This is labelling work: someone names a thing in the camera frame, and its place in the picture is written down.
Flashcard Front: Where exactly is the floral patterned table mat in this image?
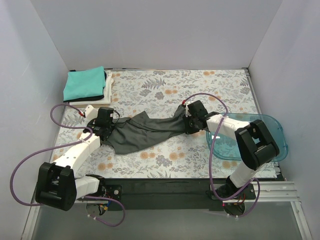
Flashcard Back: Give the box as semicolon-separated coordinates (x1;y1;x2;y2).
47;69;279;179

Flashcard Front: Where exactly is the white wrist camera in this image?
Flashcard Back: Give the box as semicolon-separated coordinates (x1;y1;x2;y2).
82;105;98;121
183;100;194;111

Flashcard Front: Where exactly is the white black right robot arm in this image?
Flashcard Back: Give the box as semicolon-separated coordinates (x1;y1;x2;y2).
182;100;280;201

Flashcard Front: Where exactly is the folded beige t shirt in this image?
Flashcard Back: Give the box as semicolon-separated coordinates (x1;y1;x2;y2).
71;104;110;109

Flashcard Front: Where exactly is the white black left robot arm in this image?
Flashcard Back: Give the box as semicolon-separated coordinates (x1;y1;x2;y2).
35;105;116;211

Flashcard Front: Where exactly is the folded black t shirt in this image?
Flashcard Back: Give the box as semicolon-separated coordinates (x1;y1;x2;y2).
63;95;104;103

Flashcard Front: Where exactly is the dark grey t shirt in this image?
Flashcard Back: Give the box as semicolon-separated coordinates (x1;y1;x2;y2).
101;105;186;155

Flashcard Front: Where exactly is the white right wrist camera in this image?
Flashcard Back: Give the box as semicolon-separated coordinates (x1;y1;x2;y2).
183;100;194;111

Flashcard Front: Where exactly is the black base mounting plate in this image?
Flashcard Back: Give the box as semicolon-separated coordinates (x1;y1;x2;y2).
43;176;257;213

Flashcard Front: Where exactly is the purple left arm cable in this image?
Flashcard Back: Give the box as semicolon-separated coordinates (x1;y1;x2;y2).
9;103;126;228

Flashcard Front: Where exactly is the folded white t shirt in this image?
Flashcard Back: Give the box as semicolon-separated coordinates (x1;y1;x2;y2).
68;70;114;105

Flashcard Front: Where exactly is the aluminium frame rail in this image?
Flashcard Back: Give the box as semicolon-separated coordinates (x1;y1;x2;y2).
22;181;312;240

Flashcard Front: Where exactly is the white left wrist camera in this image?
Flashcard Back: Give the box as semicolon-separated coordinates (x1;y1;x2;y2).
82;105;98;121

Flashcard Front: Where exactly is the teal transparent plastic bin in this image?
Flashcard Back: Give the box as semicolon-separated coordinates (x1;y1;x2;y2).
213;113;289;162

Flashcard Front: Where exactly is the folded teal t shirt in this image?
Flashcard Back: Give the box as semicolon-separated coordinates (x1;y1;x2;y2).
63;66;106;100

